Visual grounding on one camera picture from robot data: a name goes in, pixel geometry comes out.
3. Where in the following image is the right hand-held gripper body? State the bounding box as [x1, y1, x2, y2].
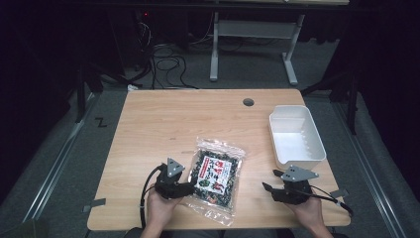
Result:
[271, 165, 320, 205]

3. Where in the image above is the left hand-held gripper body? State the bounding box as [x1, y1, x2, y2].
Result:
[154, 157, 186, 200]

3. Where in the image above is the clear bag of dark snacks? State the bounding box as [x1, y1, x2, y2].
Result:
[180, 136, 248, 228]

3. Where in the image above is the white plastic container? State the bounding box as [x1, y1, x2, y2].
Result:
[267, 104, 328, 172]

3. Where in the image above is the person's left hand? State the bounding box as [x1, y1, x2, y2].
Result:
[145, 187, 184, 230]

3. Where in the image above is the person's right hand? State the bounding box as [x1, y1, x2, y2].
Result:
[284, 193, 327, 230]

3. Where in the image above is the grey tape tab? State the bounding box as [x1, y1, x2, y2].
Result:
[329, 188, 350, 199]
[81, 197, 107, 213]

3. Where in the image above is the black metal stand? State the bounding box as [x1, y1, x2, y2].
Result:
[74, 61, 103, 124]
[299, 65, 362, 136]

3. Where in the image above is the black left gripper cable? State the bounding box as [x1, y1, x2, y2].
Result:
[140, 163, 166, 230]

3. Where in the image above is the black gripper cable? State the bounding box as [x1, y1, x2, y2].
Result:
[306, 183, 355, 218]
[140, 163, 166, 230]

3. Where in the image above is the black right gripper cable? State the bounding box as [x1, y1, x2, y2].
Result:
[306, 183, 355, 218]

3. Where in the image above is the grey floor rail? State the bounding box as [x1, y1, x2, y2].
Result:
[330, 100, 408, 238]
[21, 91, 97, 223]

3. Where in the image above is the tangle of black floor cables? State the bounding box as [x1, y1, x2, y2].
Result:
[133, 19, 200, 91]

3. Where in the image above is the white metal desk frame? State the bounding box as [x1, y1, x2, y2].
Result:
[209, 11, 307, 86]

